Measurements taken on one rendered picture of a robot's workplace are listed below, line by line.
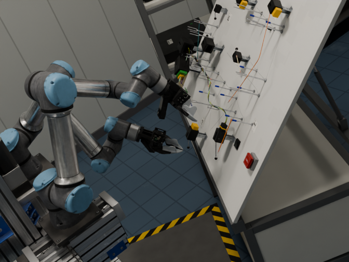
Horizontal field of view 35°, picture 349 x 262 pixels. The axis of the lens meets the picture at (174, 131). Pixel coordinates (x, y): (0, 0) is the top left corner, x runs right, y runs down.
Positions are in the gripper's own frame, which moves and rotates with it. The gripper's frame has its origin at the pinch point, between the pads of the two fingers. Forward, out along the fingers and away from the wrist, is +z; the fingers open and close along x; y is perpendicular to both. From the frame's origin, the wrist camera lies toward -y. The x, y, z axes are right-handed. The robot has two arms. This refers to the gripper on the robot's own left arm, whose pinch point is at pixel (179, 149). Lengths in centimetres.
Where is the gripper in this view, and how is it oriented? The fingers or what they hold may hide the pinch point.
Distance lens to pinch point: 248.2
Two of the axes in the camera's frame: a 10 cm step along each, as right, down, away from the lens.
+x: 2.8, -8.5, 4.4
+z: 9.5, 3.2, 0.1
